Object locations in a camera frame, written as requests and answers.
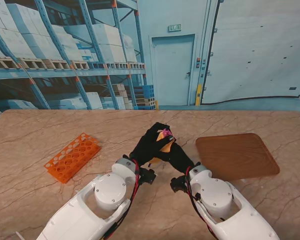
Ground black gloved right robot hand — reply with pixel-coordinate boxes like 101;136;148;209
151;142;195;176

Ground red black right arm cable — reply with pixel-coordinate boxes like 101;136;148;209
186;172;220;240

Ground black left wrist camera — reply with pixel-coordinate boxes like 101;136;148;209
138;167;157;186

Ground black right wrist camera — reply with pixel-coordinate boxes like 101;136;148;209
170;174;189;193

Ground brown wooden tray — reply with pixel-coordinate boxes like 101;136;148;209
195;132;281;179

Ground red black left arm cable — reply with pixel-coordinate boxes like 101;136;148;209
102;162;141;240

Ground orange test tube rack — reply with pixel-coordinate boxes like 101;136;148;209
43;132;102;185

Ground printed warehouse backdrop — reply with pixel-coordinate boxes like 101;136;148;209
0;0;300;112

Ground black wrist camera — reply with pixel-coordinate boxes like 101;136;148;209
138;167;157;186
170;174;189;193

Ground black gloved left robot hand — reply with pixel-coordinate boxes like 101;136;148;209
129;122;173;168

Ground red black arm cable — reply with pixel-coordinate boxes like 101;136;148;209
102;162;141;240
186;172;220;240

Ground yellow cloth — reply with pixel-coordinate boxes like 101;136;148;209
149;131;177;166

